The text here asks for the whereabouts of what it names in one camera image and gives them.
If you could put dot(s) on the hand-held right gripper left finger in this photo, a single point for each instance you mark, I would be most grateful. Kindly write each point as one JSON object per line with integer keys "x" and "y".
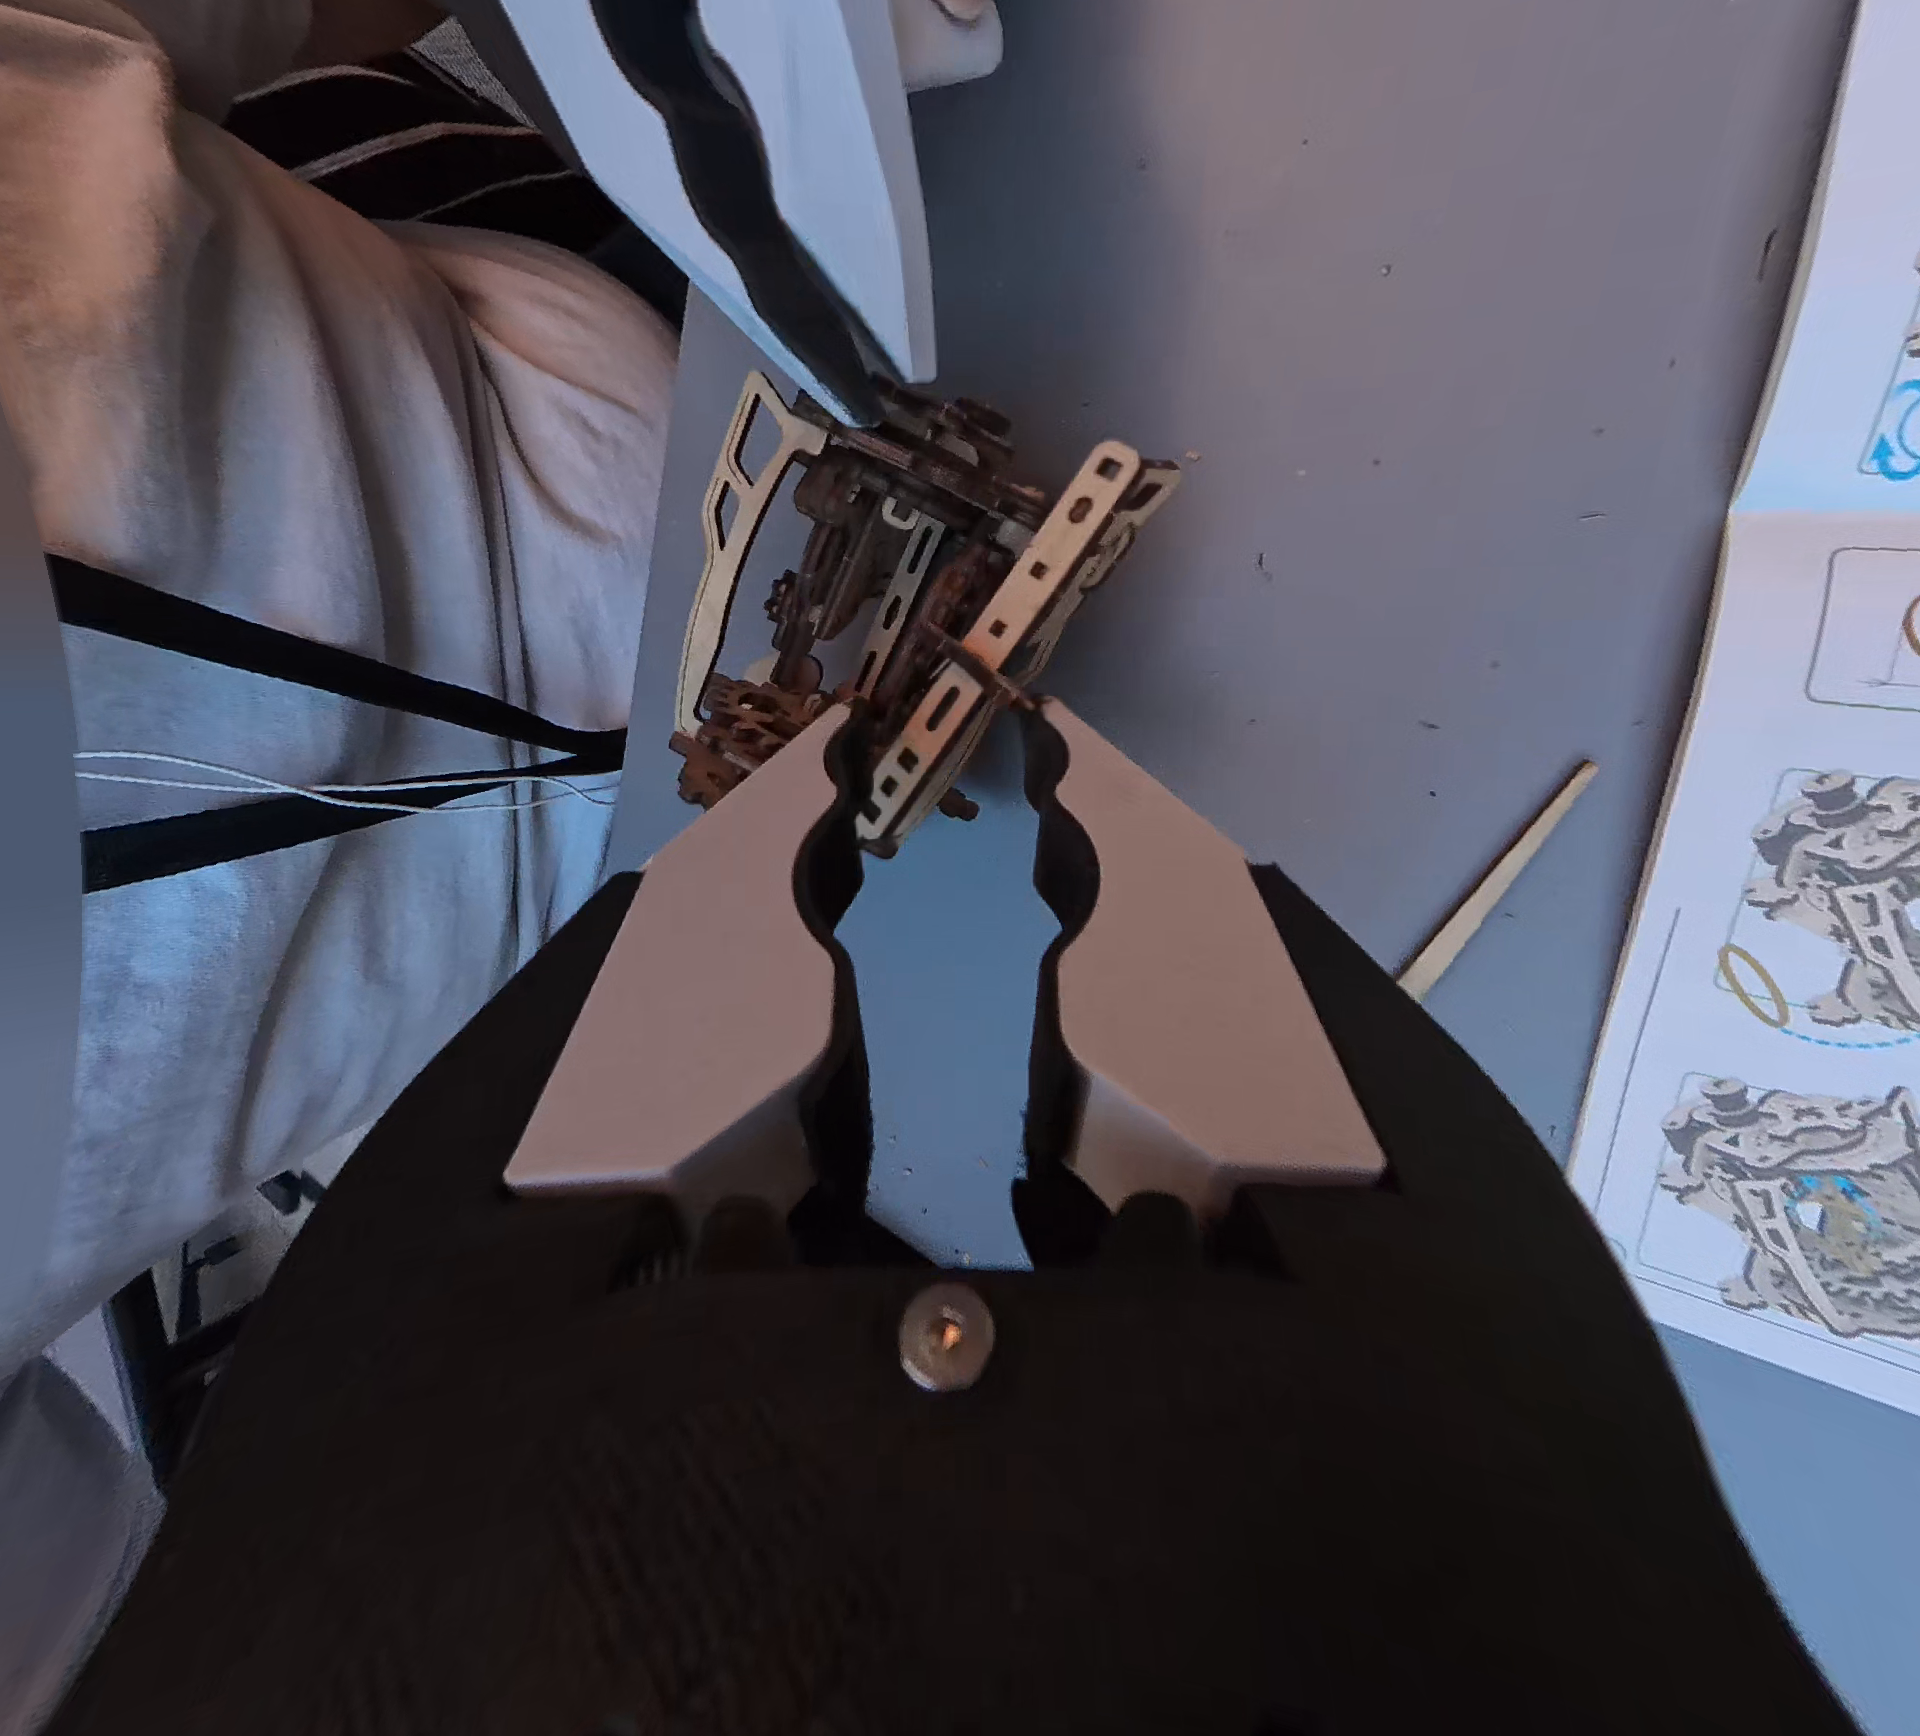
{"x": 691, "y": 1017}

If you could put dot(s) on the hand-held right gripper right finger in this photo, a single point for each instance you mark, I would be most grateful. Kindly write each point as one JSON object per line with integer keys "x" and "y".
{"x": 1201, "y": 1030}

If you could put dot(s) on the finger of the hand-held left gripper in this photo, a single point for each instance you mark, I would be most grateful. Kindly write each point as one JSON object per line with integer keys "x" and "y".
{"x": 840, "y": 117}
{"x": 578, "y": 41}

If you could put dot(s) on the wooden mechanical model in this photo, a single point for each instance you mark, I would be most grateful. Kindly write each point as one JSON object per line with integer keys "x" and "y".
{"x": 901, "y": 567}

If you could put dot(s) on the grey desk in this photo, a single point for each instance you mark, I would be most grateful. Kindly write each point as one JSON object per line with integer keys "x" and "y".
{"x": 1350, "y": 266}

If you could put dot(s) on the pointed wooden stick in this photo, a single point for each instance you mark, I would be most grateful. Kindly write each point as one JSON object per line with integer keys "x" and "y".
{"x": 1500, "y": 875}

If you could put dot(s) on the person in grey hoodie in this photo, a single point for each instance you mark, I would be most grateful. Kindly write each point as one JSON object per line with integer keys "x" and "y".
{"x": 301, "y": 416}

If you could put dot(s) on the white instruction booklet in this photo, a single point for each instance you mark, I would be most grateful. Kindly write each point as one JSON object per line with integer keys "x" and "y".
{"x": 1801, "y": 416}

